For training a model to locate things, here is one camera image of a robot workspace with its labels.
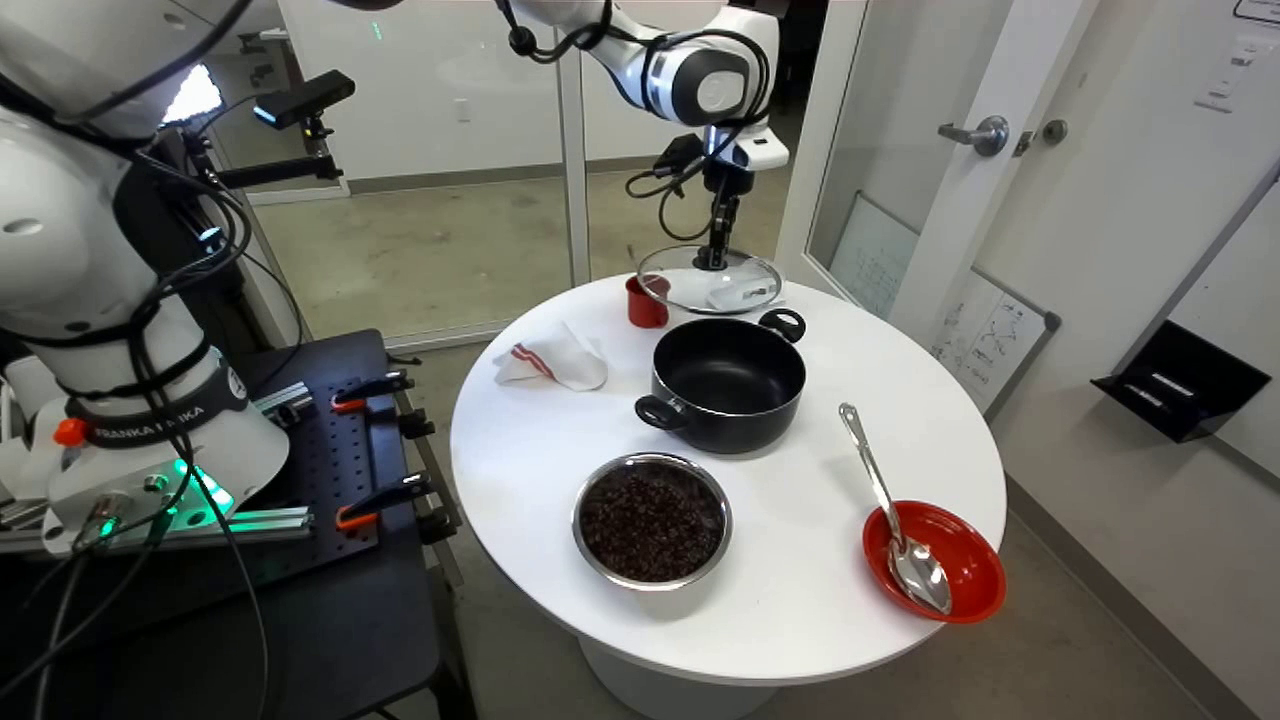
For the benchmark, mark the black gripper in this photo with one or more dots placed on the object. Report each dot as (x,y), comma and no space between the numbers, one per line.
(727,188)

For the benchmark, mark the glass pot lid black knob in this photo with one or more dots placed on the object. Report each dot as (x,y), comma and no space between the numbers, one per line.
(721,285)

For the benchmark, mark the black cooking pot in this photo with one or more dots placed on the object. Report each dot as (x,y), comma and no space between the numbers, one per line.
(727,413)

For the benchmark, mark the red cup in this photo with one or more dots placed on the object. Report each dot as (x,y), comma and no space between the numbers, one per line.
(647,311)

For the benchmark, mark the whiteboard panel on door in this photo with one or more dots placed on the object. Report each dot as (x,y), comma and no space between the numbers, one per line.
(873,252)

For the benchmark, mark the white cloth red stripes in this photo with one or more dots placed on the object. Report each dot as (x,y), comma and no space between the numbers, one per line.
(565,358)

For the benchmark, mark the white door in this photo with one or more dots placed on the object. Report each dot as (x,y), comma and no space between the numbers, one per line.
(934,82)

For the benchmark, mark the metal spoon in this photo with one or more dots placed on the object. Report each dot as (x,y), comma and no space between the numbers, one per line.
(873,467)

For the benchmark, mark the steel bowl of dark beans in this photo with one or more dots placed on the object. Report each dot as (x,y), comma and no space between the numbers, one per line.
(652,520)

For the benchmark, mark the small leaning whiteboard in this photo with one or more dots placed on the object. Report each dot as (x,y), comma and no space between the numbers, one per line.
(994,342)

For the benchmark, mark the red shallow bowl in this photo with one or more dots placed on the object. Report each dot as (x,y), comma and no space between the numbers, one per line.
(960,554)

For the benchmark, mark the black robot cart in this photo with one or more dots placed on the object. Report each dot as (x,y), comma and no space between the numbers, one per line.
(361,601)

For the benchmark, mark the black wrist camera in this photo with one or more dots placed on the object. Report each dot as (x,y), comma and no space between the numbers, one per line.
(682,153)

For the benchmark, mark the black camera on stand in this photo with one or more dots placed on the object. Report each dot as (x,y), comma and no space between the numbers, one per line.
(306,96)

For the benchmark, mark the black wall tray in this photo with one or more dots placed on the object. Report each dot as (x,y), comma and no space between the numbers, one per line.
(1182,381)

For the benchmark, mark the white light switch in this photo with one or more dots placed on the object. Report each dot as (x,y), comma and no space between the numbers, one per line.
(1221,88)

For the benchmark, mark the aluminium rail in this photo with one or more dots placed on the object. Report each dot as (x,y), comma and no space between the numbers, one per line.
(254,520)

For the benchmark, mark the white wall sign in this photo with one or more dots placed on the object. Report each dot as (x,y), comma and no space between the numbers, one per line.
(1257,9)

